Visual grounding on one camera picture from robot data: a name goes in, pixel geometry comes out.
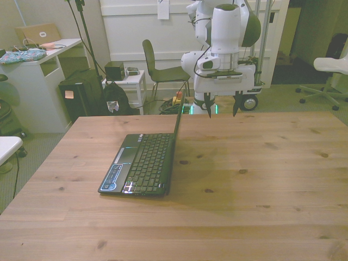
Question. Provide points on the dark green chair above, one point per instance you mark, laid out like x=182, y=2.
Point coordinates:
x=157, y=65

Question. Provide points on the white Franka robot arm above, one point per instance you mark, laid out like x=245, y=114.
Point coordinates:
x=225, y=32

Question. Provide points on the white swivel chair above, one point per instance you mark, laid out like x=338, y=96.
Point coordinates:
x=326, y=79

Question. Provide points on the black box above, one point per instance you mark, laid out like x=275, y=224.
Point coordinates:
x=114, y=70

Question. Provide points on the black computer tower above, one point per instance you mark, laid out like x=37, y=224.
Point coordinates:
x=79, y=98

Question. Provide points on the white stool seat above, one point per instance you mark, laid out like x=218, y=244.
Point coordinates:
x=8, y=148

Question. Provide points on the floral patterned cloth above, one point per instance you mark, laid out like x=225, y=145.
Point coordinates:
x=21, y=55

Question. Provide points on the black backpack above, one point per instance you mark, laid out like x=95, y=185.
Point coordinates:
x=115, y=100

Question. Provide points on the black laptop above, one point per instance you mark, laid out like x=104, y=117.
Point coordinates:
x=144, y=166

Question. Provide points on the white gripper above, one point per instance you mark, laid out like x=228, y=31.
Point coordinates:
x=225, y=81

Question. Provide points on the small white side table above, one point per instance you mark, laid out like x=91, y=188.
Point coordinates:
x=130, y=87

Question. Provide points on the paper sheet on wall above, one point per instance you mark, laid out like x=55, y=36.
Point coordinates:
x=162, y=9

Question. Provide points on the red emergency stop button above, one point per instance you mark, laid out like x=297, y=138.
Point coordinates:
x=178, y=98

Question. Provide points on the black camera tripod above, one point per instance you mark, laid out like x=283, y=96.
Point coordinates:
x=87, y=40

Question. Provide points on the cardboard box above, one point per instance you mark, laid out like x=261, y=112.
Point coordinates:
x=38, y=34

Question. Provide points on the white desk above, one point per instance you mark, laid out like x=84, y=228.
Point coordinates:
x=32, y=89

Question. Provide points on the small device on side table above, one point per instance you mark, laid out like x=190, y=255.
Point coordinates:
x=132, y=71

